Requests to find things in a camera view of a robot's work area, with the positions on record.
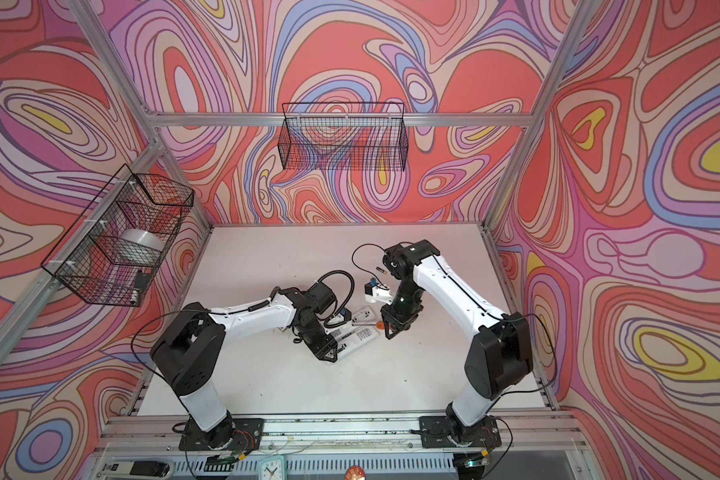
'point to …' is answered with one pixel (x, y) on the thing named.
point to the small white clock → (273, 467)
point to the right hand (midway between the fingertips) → (400, 338)
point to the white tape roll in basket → (139, 246)
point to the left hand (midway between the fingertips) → (334, 351)
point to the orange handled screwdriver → (379, 324)
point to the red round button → (355, 472)
